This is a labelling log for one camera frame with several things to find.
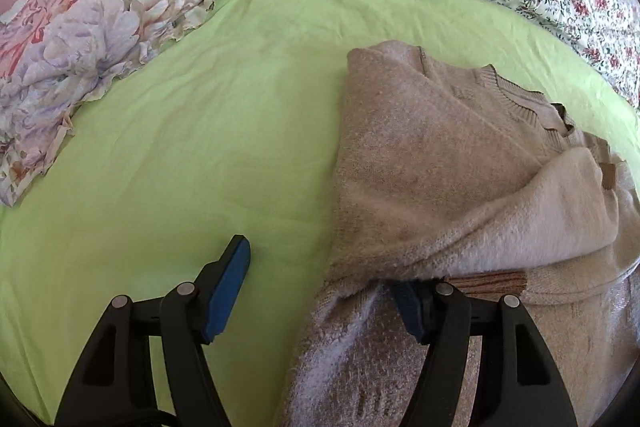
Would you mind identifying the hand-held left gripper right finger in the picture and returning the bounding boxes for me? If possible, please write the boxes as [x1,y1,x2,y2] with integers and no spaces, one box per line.
[391,279,587,427]

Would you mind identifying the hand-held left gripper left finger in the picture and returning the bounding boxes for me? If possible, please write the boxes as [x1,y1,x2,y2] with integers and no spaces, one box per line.
[54,234,252,427]

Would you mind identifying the beige knit sweater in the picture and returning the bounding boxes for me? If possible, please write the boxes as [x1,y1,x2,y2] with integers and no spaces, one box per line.
[272,39,640,427]

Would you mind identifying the green bed sheet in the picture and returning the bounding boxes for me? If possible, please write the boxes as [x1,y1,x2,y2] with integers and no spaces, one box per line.
[0,0,640,427]

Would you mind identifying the pastel floral ruffled pillow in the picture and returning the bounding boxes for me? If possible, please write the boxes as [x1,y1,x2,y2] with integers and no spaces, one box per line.
[0,0,248,208]

